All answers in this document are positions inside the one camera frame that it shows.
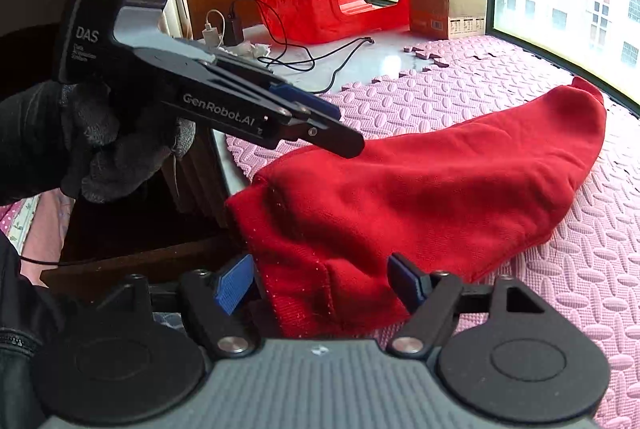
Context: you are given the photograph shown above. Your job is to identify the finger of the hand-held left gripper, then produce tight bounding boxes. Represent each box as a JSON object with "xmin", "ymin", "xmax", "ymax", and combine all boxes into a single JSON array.
[
  {"xmin": 215, "ymin": 58, "xmax": 342, "ymax": 122},
  {"xmin": 260, "ymin": 106, "xmax": 366, "ymax": 158}
]

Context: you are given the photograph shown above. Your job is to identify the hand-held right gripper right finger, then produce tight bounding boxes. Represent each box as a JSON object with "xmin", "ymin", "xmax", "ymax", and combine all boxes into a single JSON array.
[{"xmin": 386, "ymin": 253, "xmax": 551, "ymax": 358}]

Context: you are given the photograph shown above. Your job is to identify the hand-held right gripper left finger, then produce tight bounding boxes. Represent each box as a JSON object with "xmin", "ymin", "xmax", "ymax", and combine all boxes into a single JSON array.
[{"xmin": 95, "ymin": 253, "xmax": 258, "ymax": 358}]

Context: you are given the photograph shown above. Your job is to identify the red fleece garment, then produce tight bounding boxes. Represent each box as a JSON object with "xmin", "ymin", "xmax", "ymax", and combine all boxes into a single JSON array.
[{"xmin": 225, "ymin": 76, "xmax": 607, "ymax": 340}]

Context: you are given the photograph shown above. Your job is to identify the person's left hand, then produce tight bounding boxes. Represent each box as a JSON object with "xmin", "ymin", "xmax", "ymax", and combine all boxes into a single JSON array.
[{"xmin": 0, "ymin": 79, "xmax": 196, "ymax": 206}]

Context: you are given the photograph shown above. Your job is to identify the white crumpled tissue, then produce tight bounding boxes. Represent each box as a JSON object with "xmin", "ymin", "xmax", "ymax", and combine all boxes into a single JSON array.
[{"xmin": 232, "ymin": 40, "xmax": 273, "ymax": 60}]

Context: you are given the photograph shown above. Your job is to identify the white charger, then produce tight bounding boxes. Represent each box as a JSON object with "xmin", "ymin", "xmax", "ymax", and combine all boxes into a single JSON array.
[{"xmin": 202, "ymin": 9, "xmax": 224, "ymax": 50}]

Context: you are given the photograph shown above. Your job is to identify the black power adapter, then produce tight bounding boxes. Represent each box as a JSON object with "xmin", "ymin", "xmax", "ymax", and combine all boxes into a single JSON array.
[{"xmin": 226, "ymin": 11, "xmax": 244, "ymax": 46}]

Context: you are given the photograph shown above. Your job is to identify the loose pink foam mat pieces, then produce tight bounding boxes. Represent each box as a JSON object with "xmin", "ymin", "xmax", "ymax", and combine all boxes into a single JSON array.
[{"xmin": 402, "ymin": 41, "xmax": 451, "ymax": 70}]

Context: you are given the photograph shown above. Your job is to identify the dark wooden furniture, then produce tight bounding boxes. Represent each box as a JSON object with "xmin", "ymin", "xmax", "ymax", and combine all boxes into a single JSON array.
[{"xmin": 40, "ymin": 129, "xmax": 251, "ymax": 290}]

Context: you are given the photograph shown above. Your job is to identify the brown cardboard box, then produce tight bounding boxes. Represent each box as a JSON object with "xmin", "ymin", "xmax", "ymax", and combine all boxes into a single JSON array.
[{"xmin": 407, "ymin": 0, "xmax": 488, "ymax": 40}]

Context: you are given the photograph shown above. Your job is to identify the pink foam puzzle mat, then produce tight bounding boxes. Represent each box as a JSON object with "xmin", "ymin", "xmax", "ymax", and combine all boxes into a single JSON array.
[{"xmin": 225, "ymin": 34, "xmax": 640, "ymax": 429}]

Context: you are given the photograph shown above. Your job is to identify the pink dotted bedsheet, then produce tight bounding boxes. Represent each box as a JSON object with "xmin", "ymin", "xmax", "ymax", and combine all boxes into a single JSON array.
[{"xmin": 0, "ymin": 194, "xmax": 76, "ymax": 260}]

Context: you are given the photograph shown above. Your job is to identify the person's black jacket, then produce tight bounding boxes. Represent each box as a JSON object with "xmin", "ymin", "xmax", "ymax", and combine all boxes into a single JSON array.
[{"xmin": 0, "ymin": 234, "xmax": 76, "ymax": 429}]

